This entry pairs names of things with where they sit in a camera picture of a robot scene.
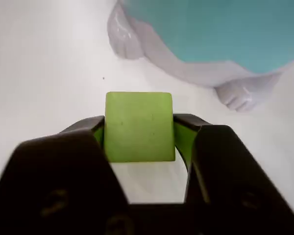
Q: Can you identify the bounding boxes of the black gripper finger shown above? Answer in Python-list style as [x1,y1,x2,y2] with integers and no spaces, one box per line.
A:
[172,113,294,235]
[0,116,136,235]

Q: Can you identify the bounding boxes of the green lego block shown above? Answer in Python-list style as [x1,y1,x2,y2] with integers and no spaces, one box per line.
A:
[103,91,176,163]

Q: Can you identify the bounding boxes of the teal whale-shaped bin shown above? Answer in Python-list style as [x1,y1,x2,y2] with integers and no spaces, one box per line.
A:
[107,0,294,113]

